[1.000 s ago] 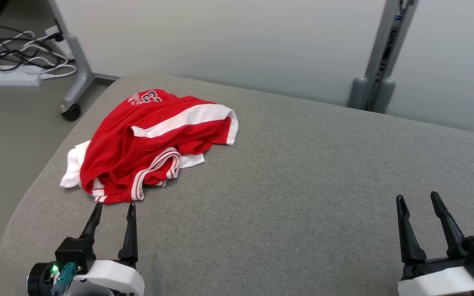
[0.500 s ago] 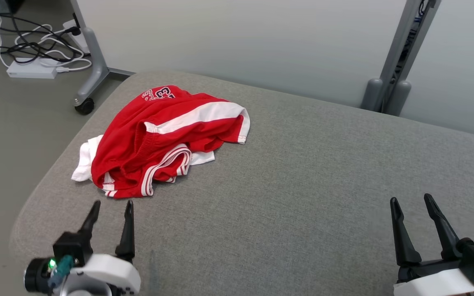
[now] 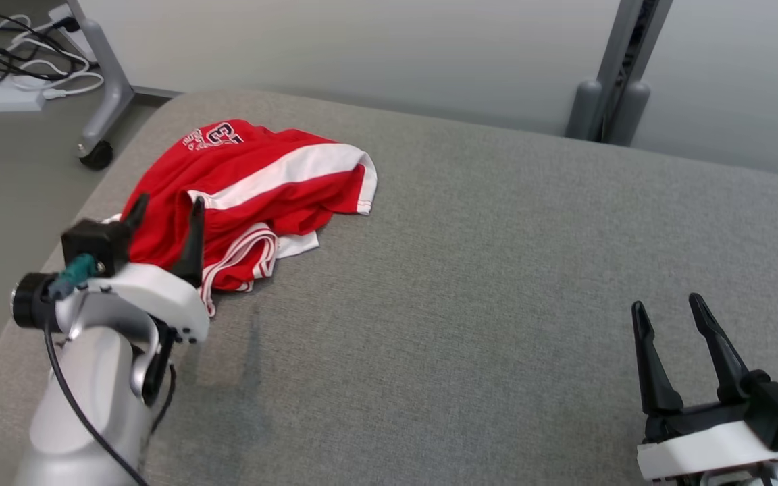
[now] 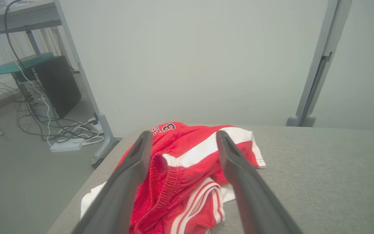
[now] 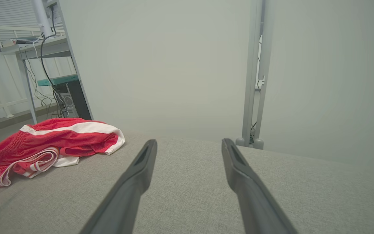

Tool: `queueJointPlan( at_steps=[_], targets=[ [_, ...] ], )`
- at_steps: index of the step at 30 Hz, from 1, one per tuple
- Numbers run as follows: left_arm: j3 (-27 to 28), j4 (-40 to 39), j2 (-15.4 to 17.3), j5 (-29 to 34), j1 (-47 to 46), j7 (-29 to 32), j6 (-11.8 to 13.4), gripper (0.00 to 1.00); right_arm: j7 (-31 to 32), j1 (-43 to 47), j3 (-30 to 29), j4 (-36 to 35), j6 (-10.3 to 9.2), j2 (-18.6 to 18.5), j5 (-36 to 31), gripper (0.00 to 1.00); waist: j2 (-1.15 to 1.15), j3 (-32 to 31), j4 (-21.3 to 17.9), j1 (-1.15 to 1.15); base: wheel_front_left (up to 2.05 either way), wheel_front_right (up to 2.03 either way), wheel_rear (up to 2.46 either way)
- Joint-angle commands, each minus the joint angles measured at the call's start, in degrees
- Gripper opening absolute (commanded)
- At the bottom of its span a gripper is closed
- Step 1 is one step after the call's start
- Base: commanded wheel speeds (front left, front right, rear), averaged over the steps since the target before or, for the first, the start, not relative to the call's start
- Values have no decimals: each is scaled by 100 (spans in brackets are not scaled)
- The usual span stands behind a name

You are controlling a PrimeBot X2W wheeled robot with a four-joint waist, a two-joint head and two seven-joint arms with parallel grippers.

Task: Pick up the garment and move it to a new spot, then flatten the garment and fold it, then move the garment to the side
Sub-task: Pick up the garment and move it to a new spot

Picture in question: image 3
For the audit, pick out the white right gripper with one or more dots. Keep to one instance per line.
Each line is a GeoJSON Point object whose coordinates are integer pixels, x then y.
{"type": "Point", "coordinates": [699, 449]}

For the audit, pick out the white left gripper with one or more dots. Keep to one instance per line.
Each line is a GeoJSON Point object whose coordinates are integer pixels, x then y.
{"type": "Point", "coordinates": [159, 293]}

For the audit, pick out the red jersey with white stripes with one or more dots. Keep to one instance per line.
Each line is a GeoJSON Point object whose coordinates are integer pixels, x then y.
{"type": "Point", "coordinates": [227, 169]}

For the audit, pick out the grey wheeled stand leg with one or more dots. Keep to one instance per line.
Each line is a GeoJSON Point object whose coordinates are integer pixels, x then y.
{"type": "Point", "coordinates": [113, 74]}

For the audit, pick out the white power strip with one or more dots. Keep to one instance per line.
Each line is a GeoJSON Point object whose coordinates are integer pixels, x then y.
{"type": "Point", "coordinates": [77, 42]}

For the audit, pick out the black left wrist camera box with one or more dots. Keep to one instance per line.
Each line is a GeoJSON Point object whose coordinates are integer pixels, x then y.
{"type": "Point", "coordinates": [92, 239]}

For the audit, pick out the grey partition post with cabling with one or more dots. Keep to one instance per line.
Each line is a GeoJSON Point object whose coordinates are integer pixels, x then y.
{"type": "Point", "coordinates": [615, 67]}

